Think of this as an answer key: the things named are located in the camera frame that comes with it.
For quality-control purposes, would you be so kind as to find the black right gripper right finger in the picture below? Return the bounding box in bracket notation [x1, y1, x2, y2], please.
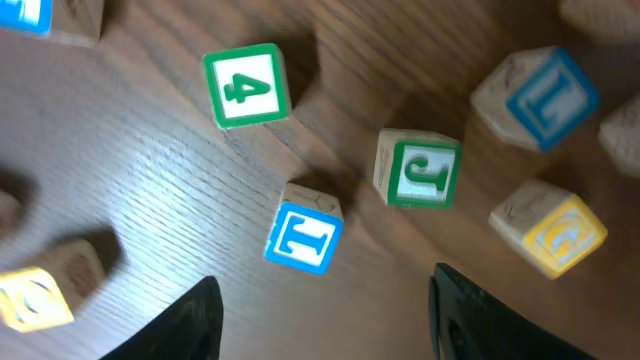
[429, 263, 593, 360]

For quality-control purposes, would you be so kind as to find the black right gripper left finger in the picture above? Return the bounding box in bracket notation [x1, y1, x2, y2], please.
[101, 276, 224, 360]

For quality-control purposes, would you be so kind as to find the blue T block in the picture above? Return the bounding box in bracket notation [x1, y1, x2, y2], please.
[264, 182, 344, 276]

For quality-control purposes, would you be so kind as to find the green B block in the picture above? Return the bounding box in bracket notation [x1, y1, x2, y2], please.
[0, 191, 22, 240]

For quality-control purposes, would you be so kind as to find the yellow G block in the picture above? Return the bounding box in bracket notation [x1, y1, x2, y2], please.
[488, 179, 608, 279]

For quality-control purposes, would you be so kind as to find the green J block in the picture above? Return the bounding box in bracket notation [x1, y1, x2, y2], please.
[373, 128, 462, 209]

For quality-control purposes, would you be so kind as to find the blue L block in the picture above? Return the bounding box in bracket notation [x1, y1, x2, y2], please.
[470, 46, 599, 152]

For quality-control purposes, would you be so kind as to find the yellow K block right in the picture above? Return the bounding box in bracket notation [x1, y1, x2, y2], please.
[598, 95, 639, 177]

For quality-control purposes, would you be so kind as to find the green 4 block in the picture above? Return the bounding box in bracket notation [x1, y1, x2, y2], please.
[202, 43, 291, 130]

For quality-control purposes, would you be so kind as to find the blue 2 block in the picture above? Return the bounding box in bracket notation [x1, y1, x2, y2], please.
[1, 0, 105, 47]

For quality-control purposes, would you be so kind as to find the red I block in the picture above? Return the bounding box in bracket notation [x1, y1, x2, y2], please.
[559, 0, 639, 43]

